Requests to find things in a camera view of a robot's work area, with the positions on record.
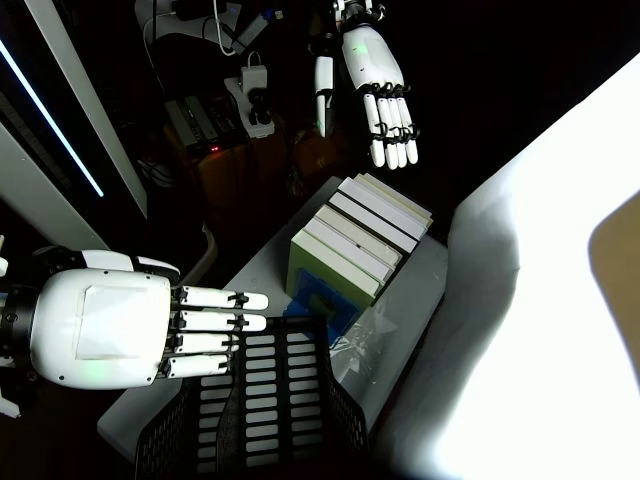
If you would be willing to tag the white frame with light strip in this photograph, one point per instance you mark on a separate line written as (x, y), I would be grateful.
(100, 125)

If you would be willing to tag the green book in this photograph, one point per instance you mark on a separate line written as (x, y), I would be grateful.
(294, 260)

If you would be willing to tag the black mesh file rack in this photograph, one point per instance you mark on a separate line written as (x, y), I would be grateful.
(280, 400)

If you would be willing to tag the grey network switch box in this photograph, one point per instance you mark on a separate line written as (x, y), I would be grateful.
(195, 120)

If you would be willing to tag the cream book beige spine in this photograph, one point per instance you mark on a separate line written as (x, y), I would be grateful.
(393, 201)

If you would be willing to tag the white power strip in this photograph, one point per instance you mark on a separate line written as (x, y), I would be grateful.
(262, 129)

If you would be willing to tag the white adapter stick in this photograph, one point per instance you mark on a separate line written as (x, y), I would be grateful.
(250, 32)

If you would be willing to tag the black Let It Be book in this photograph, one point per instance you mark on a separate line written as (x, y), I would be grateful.
(376, 222)

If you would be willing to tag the clear plastic film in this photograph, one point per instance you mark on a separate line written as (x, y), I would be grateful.
(365, 340)

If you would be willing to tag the white charger plug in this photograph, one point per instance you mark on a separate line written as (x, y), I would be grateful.
(254, 75)

